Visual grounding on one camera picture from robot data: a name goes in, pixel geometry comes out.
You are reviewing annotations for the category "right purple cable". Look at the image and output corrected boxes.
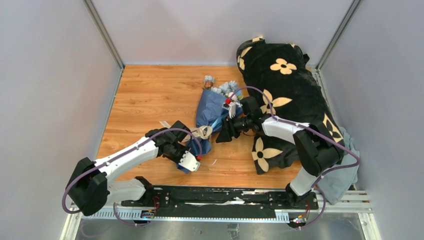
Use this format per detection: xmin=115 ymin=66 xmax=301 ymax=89
xmin=225 ymin=86 xmax=361 ymax=230

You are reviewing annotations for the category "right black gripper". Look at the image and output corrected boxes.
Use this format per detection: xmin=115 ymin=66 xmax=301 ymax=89
xmin=216 ymin=113 xmax=252 ymax=143

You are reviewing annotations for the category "blue wrapping paper sheet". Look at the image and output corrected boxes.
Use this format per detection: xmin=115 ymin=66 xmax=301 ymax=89
xmin=185 ymin=89 xmax=228 ymax=156

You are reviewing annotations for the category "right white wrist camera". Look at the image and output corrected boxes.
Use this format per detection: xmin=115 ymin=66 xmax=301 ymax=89
xmin=222 ymin=98 xmax=241 ymax=119

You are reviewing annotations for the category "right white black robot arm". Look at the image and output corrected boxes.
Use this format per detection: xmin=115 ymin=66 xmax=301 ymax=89
xmin=215 ymin=96 xmax=344 ymax=209

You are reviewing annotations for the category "fake flower bunch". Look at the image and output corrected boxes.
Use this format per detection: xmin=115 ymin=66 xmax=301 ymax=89
xmin=203 ymin=75 xmax=239 ymax=97

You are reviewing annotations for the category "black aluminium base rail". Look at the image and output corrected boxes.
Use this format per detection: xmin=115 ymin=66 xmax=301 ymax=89
xmin=67 ymin=183 xmax=374 ymax=229

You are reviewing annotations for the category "black floral plush blanket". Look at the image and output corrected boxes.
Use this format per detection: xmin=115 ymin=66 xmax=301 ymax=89
xmin=235 ymin=35 xmax=345 ymax=175

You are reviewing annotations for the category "cream printed ribbon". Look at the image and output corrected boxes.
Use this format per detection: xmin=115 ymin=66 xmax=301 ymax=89
xmin=155 ymin=120 xmax=213 ymax=143

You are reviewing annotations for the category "aluminium corner post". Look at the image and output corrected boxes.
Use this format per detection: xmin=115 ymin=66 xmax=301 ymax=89
xmin=316 ymin=0 xmax=362 ymax=71
xmin=82 ymin=0 xmax=125 ymax=71

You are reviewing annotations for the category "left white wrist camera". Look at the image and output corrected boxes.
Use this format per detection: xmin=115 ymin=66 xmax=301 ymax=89
xmin=177 ymin=151 xmax=201 ymax=174

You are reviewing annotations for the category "grey blue cloth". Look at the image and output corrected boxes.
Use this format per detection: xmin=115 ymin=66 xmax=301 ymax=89
xmin=317 ymin=127 xmax=360 ymax=205

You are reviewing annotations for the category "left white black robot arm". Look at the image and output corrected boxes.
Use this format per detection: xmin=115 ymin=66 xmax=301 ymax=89
xmin=61 ymin=121 xmax=203 ymax=216

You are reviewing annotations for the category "left aluminium corner post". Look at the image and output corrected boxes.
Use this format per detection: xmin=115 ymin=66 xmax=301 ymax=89
xmin=82 ymin=0 xmax=125 ymax=71

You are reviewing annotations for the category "right aluminium corner post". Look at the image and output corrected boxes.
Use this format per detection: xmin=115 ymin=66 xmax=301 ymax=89
xmin=316 ymin=0 xmax=362 ymax=71

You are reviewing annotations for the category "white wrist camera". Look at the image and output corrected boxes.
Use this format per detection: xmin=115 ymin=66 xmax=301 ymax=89
xmin=222 ymin=98 xmax=241 ymax=119
xmin=177 ymin=151 xmax=201 ymax=174

